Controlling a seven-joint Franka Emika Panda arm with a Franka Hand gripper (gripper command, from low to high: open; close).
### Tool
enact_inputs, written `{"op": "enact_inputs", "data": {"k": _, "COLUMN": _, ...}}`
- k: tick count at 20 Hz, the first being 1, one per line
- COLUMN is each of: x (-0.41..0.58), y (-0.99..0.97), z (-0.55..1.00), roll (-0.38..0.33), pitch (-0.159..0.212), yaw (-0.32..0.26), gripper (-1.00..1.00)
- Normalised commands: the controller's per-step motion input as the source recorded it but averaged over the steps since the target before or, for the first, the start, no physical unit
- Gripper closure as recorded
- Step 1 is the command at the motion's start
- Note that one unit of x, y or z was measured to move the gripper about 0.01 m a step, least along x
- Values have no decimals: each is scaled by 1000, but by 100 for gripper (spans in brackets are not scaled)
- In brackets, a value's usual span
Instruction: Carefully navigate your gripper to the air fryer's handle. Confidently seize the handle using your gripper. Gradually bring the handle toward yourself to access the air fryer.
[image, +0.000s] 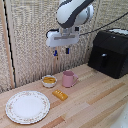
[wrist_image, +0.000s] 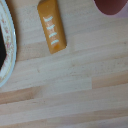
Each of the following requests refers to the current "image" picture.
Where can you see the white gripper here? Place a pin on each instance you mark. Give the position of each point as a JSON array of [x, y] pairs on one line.
[[62, 37]]

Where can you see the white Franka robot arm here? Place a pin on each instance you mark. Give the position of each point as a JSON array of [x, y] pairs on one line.
[[74, 12]]

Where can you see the pink mug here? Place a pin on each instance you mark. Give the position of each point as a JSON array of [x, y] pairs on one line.
[[68, 79]]

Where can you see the white bowl with yellow food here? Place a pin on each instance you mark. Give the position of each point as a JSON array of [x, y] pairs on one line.
[[49, 81]]

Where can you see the yellow butter block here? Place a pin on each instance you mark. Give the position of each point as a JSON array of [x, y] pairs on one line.
[[60, 95]]

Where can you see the white floral rim plate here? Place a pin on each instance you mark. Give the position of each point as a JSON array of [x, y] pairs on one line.
[[27, 107]]

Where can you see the white blurry object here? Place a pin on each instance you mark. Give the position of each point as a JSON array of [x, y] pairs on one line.
[[123, 119]]

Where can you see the wooden frame post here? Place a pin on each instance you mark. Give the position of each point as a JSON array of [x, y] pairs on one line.
[[7, 43]]

